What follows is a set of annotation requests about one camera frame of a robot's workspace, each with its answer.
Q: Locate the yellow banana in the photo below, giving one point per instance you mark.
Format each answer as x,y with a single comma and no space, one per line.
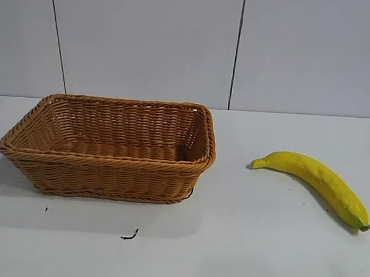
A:
320,179

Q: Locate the brown woven wicker basket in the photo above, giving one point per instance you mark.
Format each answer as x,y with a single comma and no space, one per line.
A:
107,174

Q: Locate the small black curved scrap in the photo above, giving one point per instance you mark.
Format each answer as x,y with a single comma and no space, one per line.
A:
131,235

